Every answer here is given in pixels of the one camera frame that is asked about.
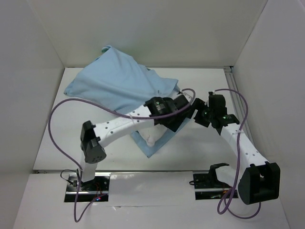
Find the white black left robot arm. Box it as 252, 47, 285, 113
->
77, 93, 194, 190

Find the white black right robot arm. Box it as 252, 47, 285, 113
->
193, 93, 280, 205

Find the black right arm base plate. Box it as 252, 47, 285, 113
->
189, 173, 231, 200

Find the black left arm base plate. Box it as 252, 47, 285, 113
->
64, 173, 110, 203

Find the light blue pillowcase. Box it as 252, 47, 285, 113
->
63, 44, 191, 158

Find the white pillow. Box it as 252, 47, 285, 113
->
138, 125, 168, 147

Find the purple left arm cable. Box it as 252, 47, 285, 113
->
47, 87, 196, 223

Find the aluminium frame rail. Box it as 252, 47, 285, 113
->
224, 66, 264, 168

